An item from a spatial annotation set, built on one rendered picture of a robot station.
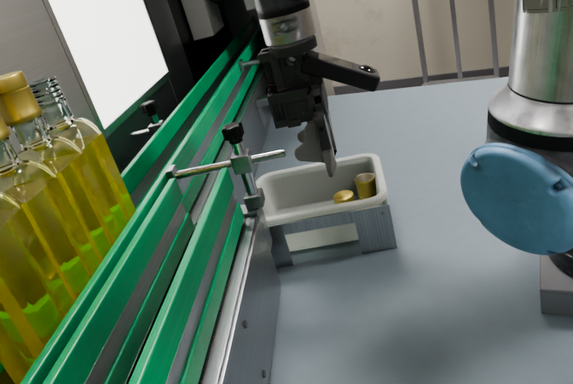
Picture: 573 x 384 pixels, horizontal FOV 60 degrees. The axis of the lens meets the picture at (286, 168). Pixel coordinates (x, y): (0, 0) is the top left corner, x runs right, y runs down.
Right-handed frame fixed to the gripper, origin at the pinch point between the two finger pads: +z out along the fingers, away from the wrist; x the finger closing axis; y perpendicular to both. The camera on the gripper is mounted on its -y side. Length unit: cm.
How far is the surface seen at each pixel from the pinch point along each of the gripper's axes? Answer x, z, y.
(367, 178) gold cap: -6.1, 7.4, -4.4
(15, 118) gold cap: 31.4, -24.8, 25.0
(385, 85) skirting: -301, 83, -20
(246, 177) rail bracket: 12.6, -5.7, 11.0
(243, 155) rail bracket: 12.9, -9.2, 10.4
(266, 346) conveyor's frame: 28.8, 9.5, 10.2
